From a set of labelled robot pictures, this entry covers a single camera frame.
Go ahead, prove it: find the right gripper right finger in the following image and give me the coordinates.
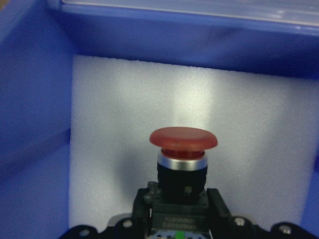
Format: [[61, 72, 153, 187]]
[[207, 188, 232, 239]]

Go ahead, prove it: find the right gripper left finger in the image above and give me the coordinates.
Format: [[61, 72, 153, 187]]
[[132, 188, 152, 239]]

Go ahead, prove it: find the red push button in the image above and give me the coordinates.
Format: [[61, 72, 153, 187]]
[[149, 127, 217, 239]]

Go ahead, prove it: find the right bin white foam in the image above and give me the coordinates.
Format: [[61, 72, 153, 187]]
[[68, 55, 319, 235]]

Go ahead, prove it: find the right blue bin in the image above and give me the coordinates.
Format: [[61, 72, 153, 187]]
[[0, 0, 319, 239]]

